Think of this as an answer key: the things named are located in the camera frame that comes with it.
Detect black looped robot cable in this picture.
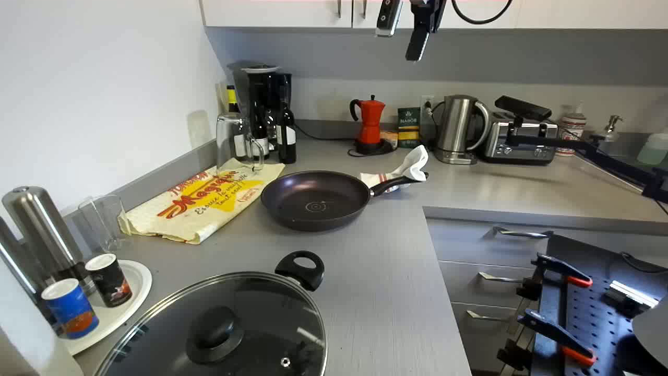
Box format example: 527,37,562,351
448,0,516,27

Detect pale green dish soap bottle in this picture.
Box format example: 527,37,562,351
635,130,668,169

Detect glass pot lid black knob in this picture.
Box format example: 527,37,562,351
93,270,330,376

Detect metal drawer handle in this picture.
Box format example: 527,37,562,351
484,224,553,244
476,270,526,287
466,308,504,324

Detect stainless steel electric kettle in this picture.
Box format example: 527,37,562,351
430,94,493,167

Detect dark brown bowl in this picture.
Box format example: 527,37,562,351
258,169,418,234

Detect clear drinking glass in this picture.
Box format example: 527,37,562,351
72,197,125,255

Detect black cooking pot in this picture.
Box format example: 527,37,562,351
92,248,330,376

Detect black drip coffee machine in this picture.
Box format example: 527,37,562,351
228,60,295,162

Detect bottle with yellow foil cap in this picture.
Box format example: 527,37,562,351
224,84,250,164

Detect white cloth with red stripes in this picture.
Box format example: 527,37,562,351
359,145,432,190

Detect black perforated mounting board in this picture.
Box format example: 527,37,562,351
527,233,668,376

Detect dark wine bottle white label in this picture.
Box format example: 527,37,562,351
276,102,300,167

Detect white wall cabinet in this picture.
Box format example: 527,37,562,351
199,0,668,31

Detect black clamp orange tip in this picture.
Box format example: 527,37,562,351
516,254,595,304
494,309,598,372

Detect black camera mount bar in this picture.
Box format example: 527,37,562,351
504,132,668,204

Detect red moka pot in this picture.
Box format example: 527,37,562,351
348,94,388,149

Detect black round trivet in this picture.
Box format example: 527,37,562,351
350,138,399,157

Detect light grey rounded shade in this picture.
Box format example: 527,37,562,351
631,296,668,372

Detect silver black toaster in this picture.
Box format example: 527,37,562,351
480,94,562,167

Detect yellow printed tea towel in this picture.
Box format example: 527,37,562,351
117,157,288,247

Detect chrome soap dispenser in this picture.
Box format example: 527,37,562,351
601,113,624,147

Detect red labelled small jar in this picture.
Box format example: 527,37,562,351
84,250,134,309

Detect green tea box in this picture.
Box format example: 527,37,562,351
395,104,422,149

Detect blue printed cup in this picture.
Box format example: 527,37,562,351
39,277,99,340

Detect white round plate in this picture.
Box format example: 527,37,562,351
59,257,154,358

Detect steel pepper mill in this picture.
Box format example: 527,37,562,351
0,185,87,283
0,216,39,300

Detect clear storage jar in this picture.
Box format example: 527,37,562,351
557,104,589,147

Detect white paper carton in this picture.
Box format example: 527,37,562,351
0,261,84,376

